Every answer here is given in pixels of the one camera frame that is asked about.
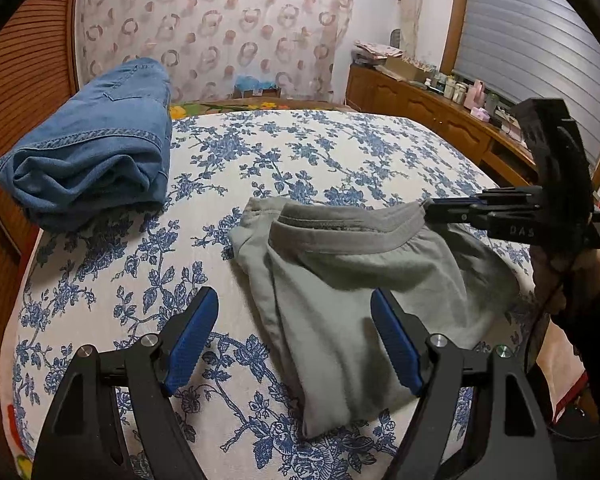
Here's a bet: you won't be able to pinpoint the folded blue jeans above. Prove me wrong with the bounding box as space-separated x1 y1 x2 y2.
0 57 174 234

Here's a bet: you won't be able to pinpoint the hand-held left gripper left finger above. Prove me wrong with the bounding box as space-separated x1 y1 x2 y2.
30 287 220 480

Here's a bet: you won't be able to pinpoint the wooden slatted wardrobe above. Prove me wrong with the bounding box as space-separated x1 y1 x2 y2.
0 0 89 261

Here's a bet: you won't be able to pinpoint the floral blue white bed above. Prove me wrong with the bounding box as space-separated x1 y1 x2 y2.
7 99 588 480

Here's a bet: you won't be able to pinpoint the cream lace curtain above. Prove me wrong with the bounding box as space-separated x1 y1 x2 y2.
397 0 429 59

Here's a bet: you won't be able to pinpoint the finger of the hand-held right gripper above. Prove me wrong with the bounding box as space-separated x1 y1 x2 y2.
422 206 492 228
427 197 487 209

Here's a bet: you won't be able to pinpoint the wooden sideboard cabinet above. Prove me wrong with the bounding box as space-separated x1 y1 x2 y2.
345 62 547 187

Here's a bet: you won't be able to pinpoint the ring patterned curtain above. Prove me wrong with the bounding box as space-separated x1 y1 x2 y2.
75 0 357 104

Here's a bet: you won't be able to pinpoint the person's right hand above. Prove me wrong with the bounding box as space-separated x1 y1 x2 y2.
532 247 600 326

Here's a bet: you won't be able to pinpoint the open cardboard box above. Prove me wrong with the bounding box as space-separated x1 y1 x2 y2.
384 55 434 84

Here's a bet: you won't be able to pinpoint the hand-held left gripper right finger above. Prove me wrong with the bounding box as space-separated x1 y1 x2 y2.
371 287 558 480

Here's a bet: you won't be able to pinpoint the small brown box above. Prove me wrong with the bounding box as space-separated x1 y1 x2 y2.
232 87 283 101

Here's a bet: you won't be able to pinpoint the grey t-shirt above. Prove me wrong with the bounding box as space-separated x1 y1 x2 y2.
228 196 522 441

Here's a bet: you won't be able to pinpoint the blue cloth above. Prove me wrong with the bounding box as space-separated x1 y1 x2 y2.
234 75 277 92

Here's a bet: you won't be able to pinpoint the blue floral bed sheet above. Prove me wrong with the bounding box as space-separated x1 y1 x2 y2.
0 109 547 480

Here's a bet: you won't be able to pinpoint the grey window blind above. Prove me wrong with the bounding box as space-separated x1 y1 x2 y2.
452 0 600 161

